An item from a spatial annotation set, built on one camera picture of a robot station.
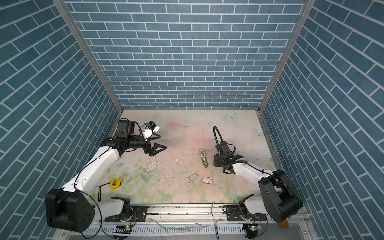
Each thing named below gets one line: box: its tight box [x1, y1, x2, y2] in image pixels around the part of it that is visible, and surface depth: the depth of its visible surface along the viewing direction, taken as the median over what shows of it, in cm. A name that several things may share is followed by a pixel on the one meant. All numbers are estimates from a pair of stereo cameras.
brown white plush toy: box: [280, 218, 290, 230], surface depth 71 cm
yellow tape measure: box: [109, 177, 123, 189], surface depth 84 cm
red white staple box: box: [202, 176, 213, 185], surface depth 86 cm
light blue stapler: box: [200, 150, 209, 168], surface depth 93 cm
